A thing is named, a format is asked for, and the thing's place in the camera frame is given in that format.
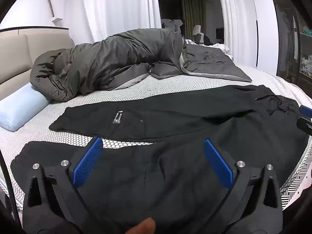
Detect black cable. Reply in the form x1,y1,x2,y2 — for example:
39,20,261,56
0,149,20,222

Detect dark wardrobe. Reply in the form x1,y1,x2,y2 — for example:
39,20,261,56
273,0,312,86

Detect white curtain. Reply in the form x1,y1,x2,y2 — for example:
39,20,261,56
82,0,161,45
216,0,259,69

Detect white bedding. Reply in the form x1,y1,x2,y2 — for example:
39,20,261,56
185,39,231,54

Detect beige padded headboard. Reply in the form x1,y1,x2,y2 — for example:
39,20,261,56
0,27,76,100

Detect person's left hand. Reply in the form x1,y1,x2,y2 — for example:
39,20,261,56
124,218,156,234

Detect bed with honeycomb cover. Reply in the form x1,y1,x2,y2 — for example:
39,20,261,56
0,71,312,210

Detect black monitor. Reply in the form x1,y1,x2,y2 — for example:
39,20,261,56
216,28,225,45

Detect grey duvet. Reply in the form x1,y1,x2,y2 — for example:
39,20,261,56
30,28,253,102

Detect olive curtain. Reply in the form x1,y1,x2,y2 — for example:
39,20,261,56
182,0,207,39

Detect black pants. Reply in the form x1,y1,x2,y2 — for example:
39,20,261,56
10,85,310,234

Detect white chair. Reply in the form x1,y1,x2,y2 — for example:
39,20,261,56
192,25,204,45

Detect light blue pillow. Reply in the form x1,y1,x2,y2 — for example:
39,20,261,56
0,82,53,132

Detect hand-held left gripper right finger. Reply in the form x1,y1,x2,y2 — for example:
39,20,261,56
204,139,284,234

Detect grey cloth pile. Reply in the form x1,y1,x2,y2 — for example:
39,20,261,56
161,18,184,34

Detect geometric patterned bed sheet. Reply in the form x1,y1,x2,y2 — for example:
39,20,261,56
280,149,312,200

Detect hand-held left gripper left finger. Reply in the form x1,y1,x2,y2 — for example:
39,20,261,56
23,136,105,234

